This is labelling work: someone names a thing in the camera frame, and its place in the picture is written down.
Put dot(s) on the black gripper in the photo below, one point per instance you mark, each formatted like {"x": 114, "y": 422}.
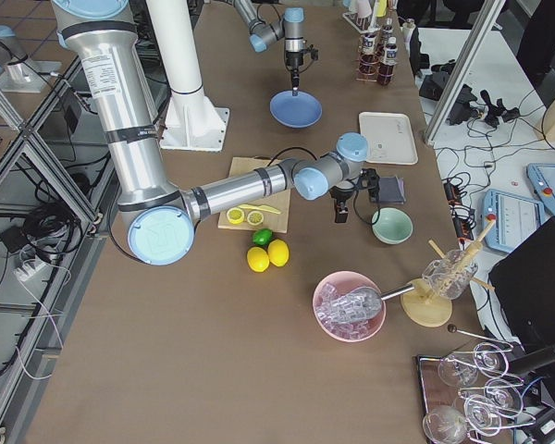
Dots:
{"x": 341, "y": 193}
{"x": 293, "y": 60}

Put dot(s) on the blue round plate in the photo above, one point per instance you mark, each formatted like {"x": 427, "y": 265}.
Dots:
{"x": 298, "y": 111}

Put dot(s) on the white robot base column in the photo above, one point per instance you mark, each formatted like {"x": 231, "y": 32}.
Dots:
{"x": 192, "y": 122}

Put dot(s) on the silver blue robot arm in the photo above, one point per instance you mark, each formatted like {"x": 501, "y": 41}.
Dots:
{"x": 288, "y": 27}
{"x": 160, "y": 216}

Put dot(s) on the green bowl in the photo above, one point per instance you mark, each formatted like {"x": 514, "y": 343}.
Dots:
{"x": 392, "y": 226}

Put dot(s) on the grey folded cloth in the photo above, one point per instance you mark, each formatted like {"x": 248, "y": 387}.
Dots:
{"x": 391, "y": 190}

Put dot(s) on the bamboo cutting board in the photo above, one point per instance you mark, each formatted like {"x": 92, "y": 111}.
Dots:
{"x": 280, "y": 201}

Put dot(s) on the pink bowl with ice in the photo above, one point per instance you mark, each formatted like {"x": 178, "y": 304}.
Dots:
{"x": 327, "y": 301}

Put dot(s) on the tea bottle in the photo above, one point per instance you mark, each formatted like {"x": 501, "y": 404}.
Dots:
{"x": 367, "y": 61}
{"x": 388, "y": 62}
{"x": 386, "y": 33}

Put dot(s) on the yellow lemon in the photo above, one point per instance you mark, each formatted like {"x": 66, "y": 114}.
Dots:
{"x": 278, "y": 252}
{"x": 257, "y": 259}

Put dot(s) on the green lime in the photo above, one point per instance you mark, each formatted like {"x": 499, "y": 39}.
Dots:
{"x": 262, "y": 237}

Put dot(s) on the yellow plastic knife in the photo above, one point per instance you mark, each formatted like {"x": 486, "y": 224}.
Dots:
{"x": 262, "y": 208}

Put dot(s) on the lemon slice inner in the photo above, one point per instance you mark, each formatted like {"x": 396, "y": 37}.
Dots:
{"x": 255, "y": 218}

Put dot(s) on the cream rabbit tray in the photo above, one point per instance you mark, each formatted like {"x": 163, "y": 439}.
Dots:
{"x": 390, "y": 138}

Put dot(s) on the pink cup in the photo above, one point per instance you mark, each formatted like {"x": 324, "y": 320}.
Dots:
{"x": 362, "y": 8}

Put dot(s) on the metal ice scoop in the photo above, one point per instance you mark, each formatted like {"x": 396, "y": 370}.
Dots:
{"x": 365, "y": 303}

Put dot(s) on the lemon slice near edge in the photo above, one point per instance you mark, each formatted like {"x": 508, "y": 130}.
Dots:
{"x": 235, "y": 215}

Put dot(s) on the wooden cup tree stand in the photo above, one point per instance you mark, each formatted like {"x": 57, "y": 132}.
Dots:
{"x": 422, "y": 304}

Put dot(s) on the glass mug on stand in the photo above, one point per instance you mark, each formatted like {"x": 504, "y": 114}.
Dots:
{"x": 449, "y": 276}

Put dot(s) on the blue teach pendant near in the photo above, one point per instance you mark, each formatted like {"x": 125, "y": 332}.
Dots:
{"x": 516, "y": 218}

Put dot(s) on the black laptop monitor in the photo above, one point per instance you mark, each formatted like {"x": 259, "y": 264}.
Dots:
{"x": 524, "y": 283}

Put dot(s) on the wine glass rack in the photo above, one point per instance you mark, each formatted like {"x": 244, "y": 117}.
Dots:
{"x": 471, "y": 396}

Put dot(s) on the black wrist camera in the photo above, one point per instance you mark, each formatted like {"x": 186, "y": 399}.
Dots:
{"x": 369, "y": 181}
{"x": 312, "y": 52}

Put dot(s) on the copper wire bottle rack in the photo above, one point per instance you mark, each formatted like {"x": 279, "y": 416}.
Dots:
{"x": 377, "y": 57}

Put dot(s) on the aluminium frame post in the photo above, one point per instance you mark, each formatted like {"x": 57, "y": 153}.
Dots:
{"x": 483, "y": 24}

